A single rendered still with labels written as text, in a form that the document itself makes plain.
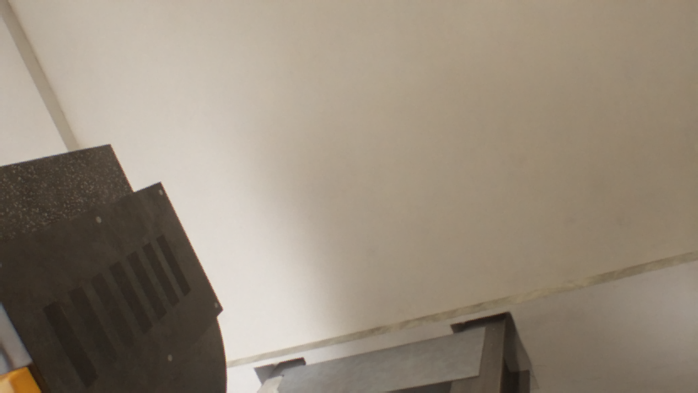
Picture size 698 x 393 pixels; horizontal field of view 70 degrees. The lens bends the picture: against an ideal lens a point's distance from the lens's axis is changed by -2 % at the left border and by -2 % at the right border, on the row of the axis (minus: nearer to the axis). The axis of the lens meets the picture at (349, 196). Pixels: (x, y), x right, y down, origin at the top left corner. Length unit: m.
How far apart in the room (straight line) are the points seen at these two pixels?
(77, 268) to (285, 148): 1.08
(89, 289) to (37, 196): 0.26
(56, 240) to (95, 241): 0.08
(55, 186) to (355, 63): 0.96
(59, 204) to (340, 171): 0.95
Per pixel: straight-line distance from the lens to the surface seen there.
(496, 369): 1.54
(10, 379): 0.72
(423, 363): 1.68
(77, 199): 1.09
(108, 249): 0.88
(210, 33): 1.86
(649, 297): 1.72
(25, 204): 0.99
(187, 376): 0.97
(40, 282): 0.77
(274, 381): 2.01
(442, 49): 1.58
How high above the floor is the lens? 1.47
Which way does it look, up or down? 9 degrees down
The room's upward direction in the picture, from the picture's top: 23 degrees counter-clockwise
